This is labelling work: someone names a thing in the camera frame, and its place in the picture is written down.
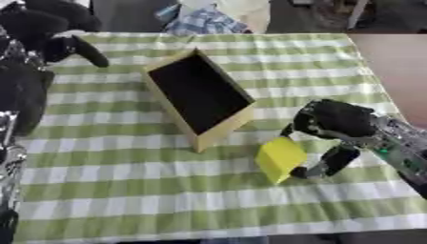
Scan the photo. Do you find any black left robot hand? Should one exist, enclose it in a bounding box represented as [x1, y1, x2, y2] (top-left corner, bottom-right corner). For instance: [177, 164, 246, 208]
[0, 0, 112, 69]

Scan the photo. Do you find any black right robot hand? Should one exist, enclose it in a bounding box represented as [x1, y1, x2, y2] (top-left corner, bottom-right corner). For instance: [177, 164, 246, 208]
[278, 98, 382, 180]

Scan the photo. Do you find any yellow block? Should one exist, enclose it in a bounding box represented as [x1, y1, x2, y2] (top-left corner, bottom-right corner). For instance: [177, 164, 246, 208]
[254, 136, 309, 186]

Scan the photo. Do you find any tan cardboard box black inside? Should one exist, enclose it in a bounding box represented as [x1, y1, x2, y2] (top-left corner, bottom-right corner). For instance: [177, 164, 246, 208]
[140, 47, 259, 153]

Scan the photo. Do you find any white pole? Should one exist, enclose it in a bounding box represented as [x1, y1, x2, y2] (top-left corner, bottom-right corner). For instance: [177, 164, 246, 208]
[345, 0, 373, 31]

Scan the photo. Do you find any person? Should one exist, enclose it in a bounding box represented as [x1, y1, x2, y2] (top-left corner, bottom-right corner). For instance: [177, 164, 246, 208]
[153, 0, 273, 36]

